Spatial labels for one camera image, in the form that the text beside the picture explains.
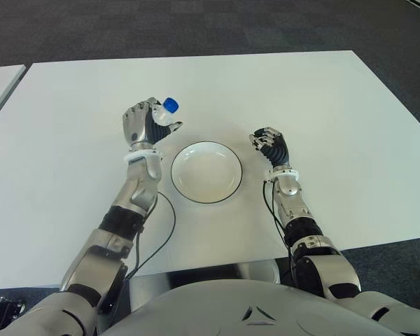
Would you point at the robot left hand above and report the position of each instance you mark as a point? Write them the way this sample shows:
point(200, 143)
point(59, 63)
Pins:
point(136, 122)

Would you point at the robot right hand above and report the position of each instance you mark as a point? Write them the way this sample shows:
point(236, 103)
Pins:
point(278, 152)

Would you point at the clear water bottle blue cap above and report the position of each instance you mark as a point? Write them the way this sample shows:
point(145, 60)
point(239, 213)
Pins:
point(171, 105)

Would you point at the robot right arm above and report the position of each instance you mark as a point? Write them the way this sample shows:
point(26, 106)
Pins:
point(294, 210)

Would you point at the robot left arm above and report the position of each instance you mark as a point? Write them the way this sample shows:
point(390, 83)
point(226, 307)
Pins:
point(140, 189)

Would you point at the white plate black rim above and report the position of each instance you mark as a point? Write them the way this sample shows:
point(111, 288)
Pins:
point(206, 173)

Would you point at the white robot waist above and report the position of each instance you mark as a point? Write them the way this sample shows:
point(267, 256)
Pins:
point(264, 271)

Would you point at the white side table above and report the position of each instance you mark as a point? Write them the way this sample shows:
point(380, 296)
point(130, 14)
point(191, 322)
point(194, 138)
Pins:
point(0, 87)

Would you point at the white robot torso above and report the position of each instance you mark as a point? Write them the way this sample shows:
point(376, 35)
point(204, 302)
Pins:
point(231, 311)

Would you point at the black metal floor stand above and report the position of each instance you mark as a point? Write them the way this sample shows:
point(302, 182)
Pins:
point(7, 308)

